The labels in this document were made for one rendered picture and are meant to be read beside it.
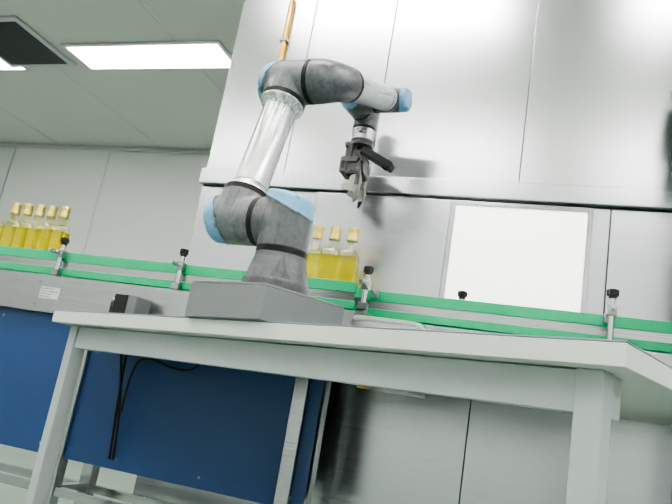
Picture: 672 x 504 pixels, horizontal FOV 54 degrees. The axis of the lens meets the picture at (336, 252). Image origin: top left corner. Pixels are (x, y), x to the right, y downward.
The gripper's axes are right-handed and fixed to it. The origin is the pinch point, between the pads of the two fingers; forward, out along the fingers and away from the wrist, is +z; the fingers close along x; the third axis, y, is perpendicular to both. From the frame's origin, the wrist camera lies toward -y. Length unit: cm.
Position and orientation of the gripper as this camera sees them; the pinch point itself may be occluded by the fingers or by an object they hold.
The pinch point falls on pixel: (358, 201)
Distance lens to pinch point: 210.7
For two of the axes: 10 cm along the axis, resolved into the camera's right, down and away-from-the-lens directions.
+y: -9.4, -0.8, 3.3
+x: -3.0, -2.8, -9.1
